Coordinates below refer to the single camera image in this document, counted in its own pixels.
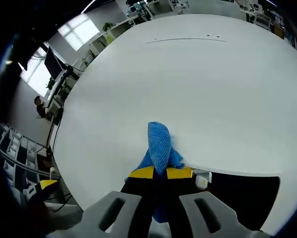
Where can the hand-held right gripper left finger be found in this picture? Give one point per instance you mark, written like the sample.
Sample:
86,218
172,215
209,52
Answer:
136,198

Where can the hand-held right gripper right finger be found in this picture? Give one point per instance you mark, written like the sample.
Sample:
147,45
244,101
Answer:
183,188

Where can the blue cleaning cloth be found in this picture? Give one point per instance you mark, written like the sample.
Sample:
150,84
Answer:
159,146

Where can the white cubby shelf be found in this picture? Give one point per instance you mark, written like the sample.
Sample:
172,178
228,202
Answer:
17,153

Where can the window with white blinds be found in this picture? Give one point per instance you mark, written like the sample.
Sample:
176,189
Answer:
36,74
77,31

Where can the black computer monitor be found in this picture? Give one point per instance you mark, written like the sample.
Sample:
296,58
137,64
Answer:
52,63

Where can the white low cabinet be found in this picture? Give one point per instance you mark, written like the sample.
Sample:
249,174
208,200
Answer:
108,37

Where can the green potted plant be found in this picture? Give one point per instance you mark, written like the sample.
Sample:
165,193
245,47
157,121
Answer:
108,26

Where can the white office chair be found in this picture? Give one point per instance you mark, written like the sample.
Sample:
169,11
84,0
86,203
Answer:
262,19

